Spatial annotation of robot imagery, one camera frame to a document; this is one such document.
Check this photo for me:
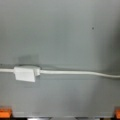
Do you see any orange clamp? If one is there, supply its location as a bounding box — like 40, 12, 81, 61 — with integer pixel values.
0, 107, 12, 118

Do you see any white cable adapter box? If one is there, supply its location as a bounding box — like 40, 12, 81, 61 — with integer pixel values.
14, 66, 40, 82

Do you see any white cable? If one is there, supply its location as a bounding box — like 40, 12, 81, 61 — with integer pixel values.
0, 67, 120, 79

